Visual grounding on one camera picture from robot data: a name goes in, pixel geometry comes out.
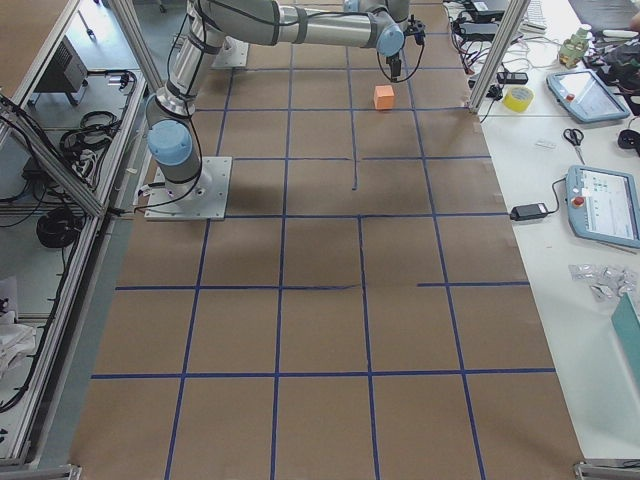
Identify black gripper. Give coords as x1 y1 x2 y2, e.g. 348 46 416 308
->
404 14 426 45

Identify black handled scissors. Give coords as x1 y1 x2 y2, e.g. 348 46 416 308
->
563 128 585 165

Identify black power adapter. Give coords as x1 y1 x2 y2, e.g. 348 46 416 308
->
509 203 549 221

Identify teach pendant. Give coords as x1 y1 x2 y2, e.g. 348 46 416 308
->
565 165 639 249
546 70 630 123

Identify far teach pendant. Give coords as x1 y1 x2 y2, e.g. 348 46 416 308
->
546 70 630 123

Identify yellow tape roll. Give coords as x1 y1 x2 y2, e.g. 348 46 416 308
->
503 85 534 113

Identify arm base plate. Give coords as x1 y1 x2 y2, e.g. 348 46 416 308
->
211 37 249 70
144 156 232 221

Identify bag of screws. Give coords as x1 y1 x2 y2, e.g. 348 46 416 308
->
568 263 639 302

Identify white cloth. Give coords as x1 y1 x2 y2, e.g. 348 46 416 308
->
0 277 39 386

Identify aluminium frame post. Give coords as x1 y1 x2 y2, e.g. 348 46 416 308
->
468 0 530 113

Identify near teach pendant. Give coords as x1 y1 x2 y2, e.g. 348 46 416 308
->
565 165 639 249

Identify orange foam block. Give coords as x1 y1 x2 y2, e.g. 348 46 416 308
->
373 85 395 111

